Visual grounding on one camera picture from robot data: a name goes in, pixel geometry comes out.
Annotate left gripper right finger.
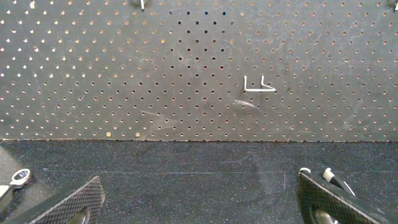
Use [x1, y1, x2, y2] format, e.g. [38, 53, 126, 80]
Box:
[296, 172, 396, 224]

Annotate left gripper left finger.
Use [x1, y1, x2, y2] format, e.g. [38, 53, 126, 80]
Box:
[4, 175, 106, 224]

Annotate black handled pliers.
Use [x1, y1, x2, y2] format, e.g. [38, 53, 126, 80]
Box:
[298, 167, 356, 197]

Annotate wrench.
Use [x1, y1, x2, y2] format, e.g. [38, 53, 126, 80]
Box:
[0, 168, 34, 203]

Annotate black pegboard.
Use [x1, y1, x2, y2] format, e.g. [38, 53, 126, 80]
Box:
[0, 0, 398, 142]

